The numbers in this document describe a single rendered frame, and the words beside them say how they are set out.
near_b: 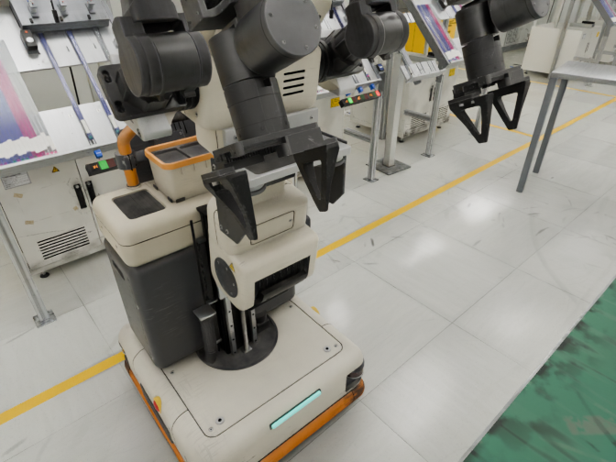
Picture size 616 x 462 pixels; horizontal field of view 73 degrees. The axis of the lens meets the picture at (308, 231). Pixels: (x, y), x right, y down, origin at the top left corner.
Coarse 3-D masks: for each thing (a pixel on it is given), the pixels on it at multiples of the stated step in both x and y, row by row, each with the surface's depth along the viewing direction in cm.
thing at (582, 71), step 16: (576, 64) 269; (592, 64) 269; (576, 80) 245; (592, 80) 240; (608, 80) 235; (544, 96) 258; (560, 96) 288; (544, 112) 262; (544, 144) 307; (528, 160) 280
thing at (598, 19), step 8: (584, 0) 638; (584, 16) 670; (592, 16) 670; (600, 16) 670; (600, 24) 632; (600, 32) 633; (600, 40) 638; (608, 40) 633; (608, 48) 636; (592, 56) 651; (608, 56) 639
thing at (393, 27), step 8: (384, 16) 78; (392, 16) 79; (384, 24) 77; (392, 24) 78; (400, 24) 80; (392, 32) 79; (400, 32) 80; (392, 40) 80; (400, 40) 81; (384, 48) 80; (392, 48) 81; (384, 56) 84
